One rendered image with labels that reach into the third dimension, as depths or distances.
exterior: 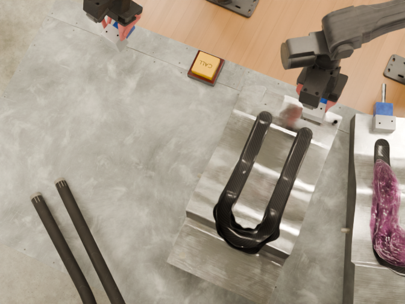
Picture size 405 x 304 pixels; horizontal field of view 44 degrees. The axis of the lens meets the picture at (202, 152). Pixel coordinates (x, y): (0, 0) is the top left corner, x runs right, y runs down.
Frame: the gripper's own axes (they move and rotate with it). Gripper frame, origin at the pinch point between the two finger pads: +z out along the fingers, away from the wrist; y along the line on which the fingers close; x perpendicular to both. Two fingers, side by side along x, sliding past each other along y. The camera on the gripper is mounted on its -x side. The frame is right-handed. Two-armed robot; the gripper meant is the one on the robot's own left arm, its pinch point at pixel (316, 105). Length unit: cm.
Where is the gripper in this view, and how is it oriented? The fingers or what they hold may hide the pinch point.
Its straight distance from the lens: 123.9
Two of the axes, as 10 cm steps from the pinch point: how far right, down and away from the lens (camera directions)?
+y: 8.9, 3.5, -2.9
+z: 0.2, 5.9, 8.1
